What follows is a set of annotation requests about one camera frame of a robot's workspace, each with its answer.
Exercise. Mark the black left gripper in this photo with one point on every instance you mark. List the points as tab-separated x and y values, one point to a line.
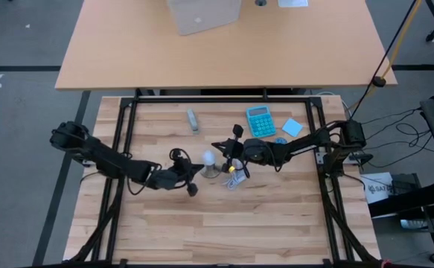
168	178

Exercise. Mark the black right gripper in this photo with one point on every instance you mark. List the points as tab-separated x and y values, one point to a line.
255	150

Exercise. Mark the brass lamp socket base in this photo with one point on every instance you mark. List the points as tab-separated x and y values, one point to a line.
211	172

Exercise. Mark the white lightbulb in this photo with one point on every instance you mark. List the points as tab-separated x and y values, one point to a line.
208	157

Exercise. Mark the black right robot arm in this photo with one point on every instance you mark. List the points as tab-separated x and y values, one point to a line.
352	134

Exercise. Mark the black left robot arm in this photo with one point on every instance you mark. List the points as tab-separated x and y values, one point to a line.
101	156

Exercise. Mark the blue calculator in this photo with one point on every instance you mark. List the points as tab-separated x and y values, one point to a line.
261	123

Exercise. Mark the blue patterned tape roll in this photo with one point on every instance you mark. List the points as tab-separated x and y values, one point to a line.
281	140

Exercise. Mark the blue sticky note pad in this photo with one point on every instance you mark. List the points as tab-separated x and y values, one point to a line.
292	127

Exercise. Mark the light wooden desk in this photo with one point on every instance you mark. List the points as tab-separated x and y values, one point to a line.
220	56

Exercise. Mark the white printed cardboard box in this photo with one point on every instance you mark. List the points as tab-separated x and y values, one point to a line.
376	188

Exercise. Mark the white flat device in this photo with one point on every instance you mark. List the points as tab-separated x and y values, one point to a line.
293	3

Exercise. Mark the black aluminium table frame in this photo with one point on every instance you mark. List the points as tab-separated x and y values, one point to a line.
220	100

